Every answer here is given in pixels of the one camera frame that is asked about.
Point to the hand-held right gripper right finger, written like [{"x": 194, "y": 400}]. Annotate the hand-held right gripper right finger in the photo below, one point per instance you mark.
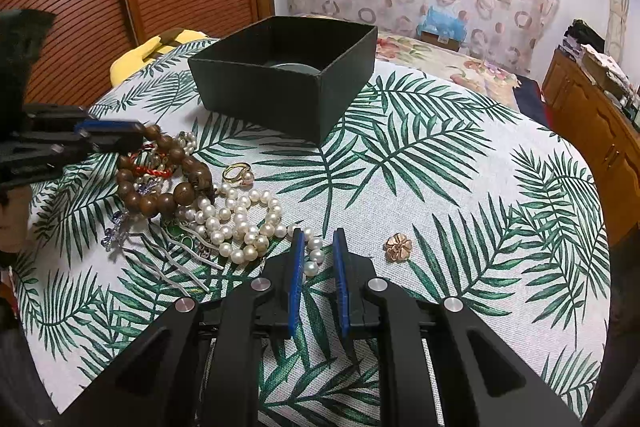
[{"x": 341, "y": 287}]

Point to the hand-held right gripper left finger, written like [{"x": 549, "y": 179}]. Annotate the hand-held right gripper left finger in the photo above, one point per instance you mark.
[{"x": 298, "y": 287}]

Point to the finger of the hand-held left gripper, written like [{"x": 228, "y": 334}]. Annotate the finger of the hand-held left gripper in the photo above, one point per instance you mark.
[
  {"x": 107, "y": 126},
  {"x": 115, "y": 143}
]

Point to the black cardboard box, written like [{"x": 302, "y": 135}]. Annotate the black cardboard box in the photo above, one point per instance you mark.
[{"x": 260, "y": 92}]

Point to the yellow cloth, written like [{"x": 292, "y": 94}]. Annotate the yellow cloth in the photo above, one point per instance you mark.
[{"x": 130, "y": 62}]

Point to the rose gold flower brooch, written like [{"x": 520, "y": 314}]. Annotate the rose gold flower brooch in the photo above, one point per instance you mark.
[{"x": 397, "y": 248}]

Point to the silver hairpin purple flowers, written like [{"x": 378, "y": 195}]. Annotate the silver hairpin purple flowers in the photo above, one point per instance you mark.
[{"x": 115, "y": 232}]

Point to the silver hairpin green stone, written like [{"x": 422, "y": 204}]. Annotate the silver hairpin green stone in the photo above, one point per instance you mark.
[{"x": 197, "y": 252}]

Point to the green leaf print tablecloth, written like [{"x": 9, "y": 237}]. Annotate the green leaf print tablecloth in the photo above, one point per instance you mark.
[{"x": 450, "y": 157}]

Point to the grey round dish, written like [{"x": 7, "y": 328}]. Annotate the grey round dish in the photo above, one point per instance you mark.
[{"x": 292, "y": 68}]

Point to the bed with floral sheet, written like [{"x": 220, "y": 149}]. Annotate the bed with floral sheet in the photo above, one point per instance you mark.
[{"x": 450, "y": 62}]

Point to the dark blue blanket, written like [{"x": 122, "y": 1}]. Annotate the dark blue blanket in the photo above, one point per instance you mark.
[{"x": 532, "y": 99}]

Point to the blue bag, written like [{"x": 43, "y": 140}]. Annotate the blue bag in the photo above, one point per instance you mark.
[{"x": 440, "y": 24}]

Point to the wooden cabinet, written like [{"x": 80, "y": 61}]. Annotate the wooden cabinet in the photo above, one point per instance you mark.
[{"x": 590, "y": 117}]

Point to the pile of clothes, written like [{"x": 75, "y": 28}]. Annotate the pile of clothes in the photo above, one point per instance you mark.
[{"x": 595, "y": 57}]

